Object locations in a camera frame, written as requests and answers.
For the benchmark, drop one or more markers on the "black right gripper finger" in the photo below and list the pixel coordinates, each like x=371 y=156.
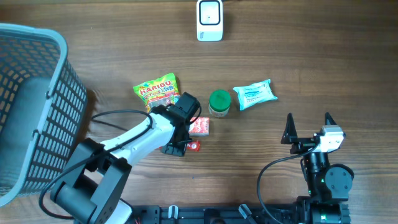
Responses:
x=290 y=135
x=328 y=119

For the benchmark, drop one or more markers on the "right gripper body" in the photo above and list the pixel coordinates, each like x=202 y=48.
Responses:
x=302 y=145

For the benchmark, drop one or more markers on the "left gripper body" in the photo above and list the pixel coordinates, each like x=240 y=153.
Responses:
x=178 y=147

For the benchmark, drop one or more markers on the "small red tissue pack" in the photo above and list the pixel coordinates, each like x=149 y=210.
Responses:
x=201 y=127

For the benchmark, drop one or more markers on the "Haribo gummy candy bag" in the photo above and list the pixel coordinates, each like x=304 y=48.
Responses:
x=161 y=91

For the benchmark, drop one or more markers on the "red Nescafe coffee stick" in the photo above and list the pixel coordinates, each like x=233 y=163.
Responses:
x=193 y=145

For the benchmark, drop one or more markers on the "green lid jar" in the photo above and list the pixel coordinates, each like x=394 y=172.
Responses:
x=219 y=103

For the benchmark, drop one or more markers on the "light blue wet wipes pack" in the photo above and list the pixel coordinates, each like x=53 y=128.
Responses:
x=253 y=94

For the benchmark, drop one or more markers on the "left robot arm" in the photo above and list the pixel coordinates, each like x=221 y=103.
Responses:
x=89 y=188

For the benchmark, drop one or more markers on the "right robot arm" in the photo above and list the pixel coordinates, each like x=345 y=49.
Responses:
x=328 y=185

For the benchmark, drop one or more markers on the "white barcode scanner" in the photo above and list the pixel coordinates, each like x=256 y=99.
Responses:
x=209 y=20

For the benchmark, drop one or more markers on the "grey plastic shopping basket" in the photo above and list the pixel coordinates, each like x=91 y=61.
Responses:
x=43 y=102

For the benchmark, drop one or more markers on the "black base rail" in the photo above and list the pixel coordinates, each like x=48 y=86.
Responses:
x=280 y=213

